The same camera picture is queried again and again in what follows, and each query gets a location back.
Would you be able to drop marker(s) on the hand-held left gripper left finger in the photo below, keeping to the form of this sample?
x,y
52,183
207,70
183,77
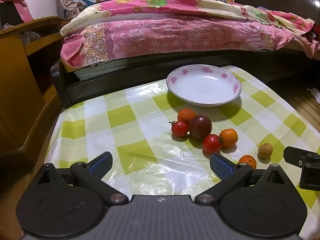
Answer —
x,y
100,164

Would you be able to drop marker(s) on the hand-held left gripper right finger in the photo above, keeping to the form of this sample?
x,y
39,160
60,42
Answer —
x,y
221,166

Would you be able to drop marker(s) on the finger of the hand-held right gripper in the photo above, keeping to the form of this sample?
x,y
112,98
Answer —
x,y
292,155

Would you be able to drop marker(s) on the red cherry tomato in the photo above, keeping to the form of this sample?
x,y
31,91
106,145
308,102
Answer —
x,y
179,129
211,143

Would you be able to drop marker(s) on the small orange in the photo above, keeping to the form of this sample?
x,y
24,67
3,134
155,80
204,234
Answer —
x,y
229,137
248,161
186,115

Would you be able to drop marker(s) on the brown longan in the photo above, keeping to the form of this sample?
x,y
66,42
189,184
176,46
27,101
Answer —
x,y
265,150

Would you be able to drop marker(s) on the dark purple tomato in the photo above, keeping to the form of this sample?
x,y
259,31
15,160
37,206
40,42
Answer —
x,y
200,127

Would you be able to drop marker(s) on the white floral rim plate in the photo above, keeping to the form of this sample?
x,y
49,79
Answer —
x,y
203,85

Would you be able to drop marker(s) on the white paper scrap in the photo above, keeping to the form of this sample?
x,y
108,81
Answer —
x,y
314,92

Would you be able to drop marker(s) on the wooden cabinet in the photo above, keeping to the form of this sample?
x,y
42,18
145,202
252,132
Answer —
x,y
17,92

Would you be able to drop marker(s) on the red cloth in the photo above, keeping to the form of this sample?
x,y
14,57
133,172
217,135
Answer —
x,y
313,35

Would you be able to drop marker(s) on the grey cloth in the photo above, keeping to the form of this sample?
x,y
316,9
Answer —
x,y
31,37

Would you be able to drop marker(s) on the pink floral blanket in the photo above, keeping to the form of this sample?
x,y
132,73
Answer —
x,y
162,30

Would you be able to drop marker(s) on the pile of clothes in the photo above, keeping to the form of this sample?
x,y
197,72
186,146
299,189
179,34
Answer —
x,y
80,3

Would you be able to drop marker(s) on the pink floral cloth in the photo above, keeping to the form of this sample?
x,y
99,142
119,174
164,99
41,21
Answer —
x,y
21,8

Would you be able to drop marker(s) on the dark bed frame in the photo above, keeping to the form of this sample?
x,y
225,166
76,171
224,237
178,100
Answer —
x,y
105,77

